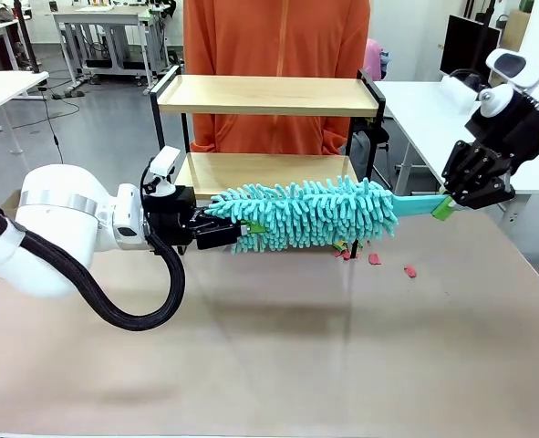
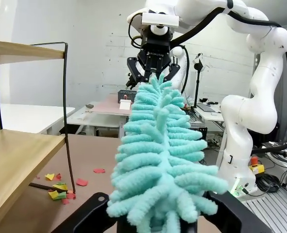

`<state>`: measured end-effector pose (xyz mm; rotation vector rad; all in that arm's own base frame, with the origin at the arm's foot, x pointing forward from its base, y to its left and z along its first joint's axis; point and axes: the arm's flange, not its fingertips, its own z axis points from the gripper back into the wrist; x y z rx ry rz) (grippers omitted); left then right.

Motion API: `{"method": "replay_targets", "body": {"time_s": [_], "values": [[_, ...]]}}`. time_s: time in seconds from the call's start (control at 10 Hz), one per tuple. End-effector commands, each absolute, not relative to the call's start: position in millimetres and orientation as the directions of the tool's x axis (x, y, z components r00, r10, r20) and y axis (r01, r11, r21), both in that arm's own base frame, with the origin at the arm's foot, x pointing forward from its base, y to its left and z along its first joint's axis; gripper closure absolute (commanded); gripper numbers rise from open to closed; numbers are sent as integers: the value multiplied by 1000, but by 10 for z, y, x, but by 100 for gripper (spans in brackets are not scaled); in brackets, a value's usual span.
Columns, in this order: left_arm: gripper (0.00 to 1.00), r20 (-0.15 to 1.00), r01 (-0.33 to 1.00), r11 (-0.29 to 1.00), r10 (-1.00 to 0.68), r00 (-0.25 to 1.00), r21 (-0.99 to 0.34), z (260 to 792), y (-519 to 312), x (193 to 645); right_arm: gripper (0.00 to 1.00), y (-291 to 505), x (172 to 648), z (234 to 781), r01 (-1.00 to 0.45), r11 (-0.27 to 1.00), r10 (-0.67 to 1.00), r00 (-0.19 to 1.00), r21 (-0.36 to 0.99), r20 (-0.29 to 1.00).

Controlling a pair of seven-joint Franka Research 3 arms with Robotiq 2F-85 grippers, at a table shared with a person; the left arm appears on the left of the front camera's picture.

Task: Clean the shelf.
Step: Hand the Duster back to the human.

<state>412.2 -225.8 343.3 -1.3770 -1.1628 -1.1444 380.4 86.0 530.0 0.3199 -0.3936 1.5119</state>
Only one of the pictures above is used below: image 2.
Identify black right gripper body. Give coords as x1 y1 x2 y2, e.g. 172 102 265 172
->
136 25 174 74

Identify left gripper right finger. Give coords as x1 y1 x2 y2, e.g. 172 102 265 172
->
197 190 273 233

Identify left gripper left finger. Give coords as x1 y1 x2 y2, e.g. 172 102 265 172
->
66 191 120 233

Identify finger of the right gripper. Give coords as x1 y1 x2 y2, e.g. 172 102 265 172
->
125 56 148 90
161 62 181 84

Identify teal chenille duster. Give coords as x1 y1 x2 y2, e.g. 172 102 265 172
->
106 74 230 233

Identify black tripod stand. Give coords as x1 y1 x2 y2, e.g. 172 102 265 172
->
193 53 205 110

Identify small white box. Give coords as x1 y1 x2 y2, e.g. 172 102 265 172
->
119 99 132 111

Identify pink topped table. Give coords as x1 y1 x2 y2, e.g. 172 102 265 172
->
87 93 135 115

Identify white desk with laptop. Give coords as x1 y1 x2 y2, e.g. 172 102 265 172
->
193 101 226 136

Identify red yellow emergency stop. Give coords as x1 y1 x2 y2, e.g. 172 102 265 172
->
248 156 265 175

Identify large white desk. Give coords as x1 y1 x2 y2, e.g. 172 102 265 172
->
0 102 76 134

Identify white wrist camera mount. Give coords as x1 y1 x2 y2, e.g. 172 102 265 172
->
141 12 180 36

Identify ribbed aluminium base plate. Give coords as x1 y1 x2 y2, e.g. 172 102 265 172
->
239 188 287 233

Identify coiled black cables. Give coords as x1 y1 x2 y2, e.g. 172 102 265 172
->
255 173 284 194

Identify two-tier wooden shelf black frame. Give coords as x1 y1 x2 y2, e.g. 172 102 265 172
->
0 40 76 233

